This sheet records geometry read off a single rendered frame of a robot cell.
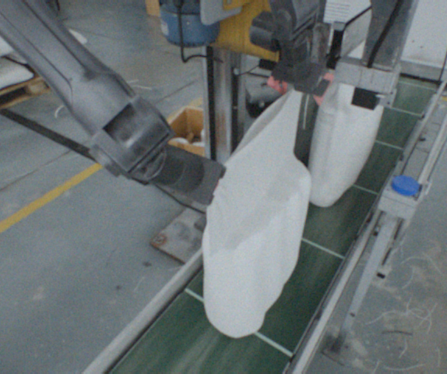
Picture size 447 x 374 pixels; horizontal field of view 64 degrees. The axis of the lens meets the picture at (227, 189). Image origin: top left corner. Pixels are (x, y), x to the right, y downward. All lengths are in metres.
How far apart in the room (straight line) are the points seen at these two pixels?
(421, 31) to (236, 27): 2.80
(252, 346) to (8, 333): 1.07
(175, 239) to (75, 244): 0.51
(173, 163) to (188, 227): 1.47
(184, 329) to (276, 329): 0.27
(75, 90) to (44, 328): 1.47
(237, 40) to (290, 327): 0.86
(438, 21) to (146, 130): 3.45
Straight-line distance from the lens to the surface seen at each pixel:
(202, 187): 0.53
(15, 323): 1.83
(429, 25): 3.75
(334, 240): 1.42
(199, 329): 1.16
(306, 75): 0.84
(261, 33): 0.82
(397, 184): 0.95
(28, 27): 0.36
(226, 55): 1.22
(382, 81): 0.97
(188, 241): 1.85
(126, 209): 2.11
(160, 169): 0.45
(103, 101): 0.38
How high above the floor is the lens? 1.40
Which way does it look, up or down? 40 degrees down
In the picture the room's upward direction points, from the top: straight up
